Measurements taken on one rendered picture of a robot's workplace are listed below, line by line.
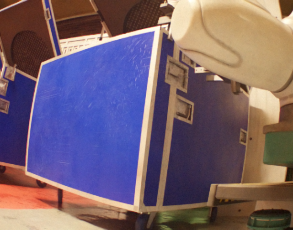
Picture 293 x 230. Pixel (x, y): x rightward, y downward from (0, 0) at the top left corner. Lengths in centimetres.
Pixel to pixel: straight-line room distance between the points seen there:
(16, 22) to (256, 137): 256
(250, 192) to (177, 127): 91
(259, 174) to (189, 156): 109
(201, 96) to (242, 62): 114
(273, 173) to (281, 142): 195
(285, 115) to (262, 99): 199
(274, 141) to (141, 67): 90
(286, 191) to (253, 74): 21
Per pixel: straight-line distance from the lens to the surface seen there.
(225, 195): 58
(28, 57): 322
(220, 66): 49
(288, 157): 54
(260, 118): 253
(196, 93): 156
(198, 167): 158
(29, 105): 255
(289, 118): 57
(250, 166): 248
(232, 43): 46
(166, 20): 147
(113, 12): 250
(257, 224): 61
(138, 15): 244
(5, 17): 322
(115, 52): 149
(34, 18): 288
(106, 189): 136
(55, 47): 283
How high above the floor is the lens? 33
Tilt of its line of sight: 10 degrees up
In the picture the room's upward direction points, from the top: 7 degrees clockwise
